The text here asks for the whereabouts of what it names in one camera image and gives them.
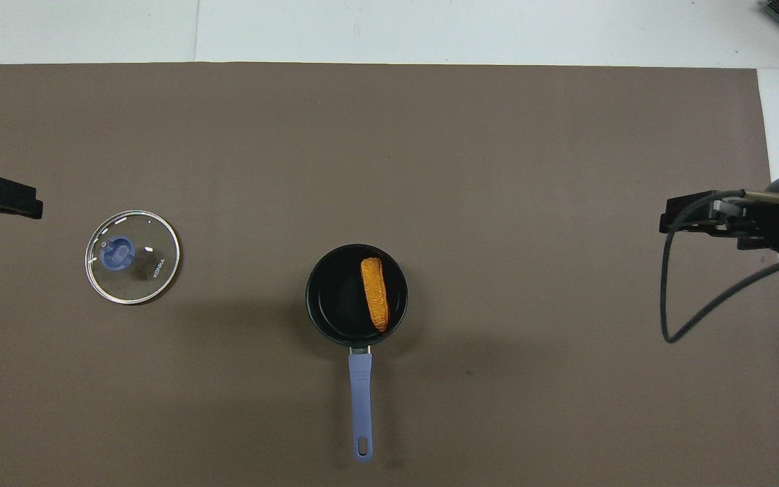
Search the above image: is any brown table mat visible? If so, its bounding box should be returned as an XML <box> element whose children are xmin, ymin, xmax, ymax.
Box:
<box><xmin>0</xmin><ymin>62</ymin><xmax>779</xmax><ymax>487</ymax></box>

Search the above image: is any dark pot with purple handle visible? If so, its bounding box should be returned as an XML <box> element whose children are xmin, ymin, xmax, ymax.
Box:
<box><xmin>305</xmin><ymin>243</ymin><xmax>409</xmax><ymax>463</ymax></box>

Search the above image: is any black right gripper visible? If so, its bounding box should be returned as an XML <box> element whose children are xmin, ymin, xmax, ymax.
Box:
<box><xmin>659</xmin><ymin>169</ymin><xmax>779</xmax><ymax>258</ymax></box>

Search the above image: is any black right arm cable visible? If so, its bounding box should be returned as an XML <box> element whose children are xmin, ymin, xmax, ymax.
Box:
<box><xmin>660</xmin><ymin>189</ymin><xmax>779</xmax><ymax>344</ymax></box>

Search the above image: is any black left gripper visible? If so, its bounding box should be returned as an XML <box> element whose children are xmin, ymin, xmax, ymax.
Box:
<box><xmin>0</xmin><ymin>174</ymin><xmax>44</xmax><ymax>221</ymax></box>

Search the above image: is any orange corn cob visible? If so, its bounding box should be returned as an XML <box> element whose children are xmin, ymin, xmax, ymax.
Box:
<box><xmin>360</xmin><ymin>257</ymin><xmax>391</xmax><ymax>333</ymax></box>

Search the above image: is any glass lid with purple knob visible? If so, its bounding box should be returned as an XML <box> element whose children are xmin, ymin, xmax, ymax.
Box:
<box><xmin>85</xmin><ymin>210</ymin><xmax>181</xmax><ymax>306</ymax></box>

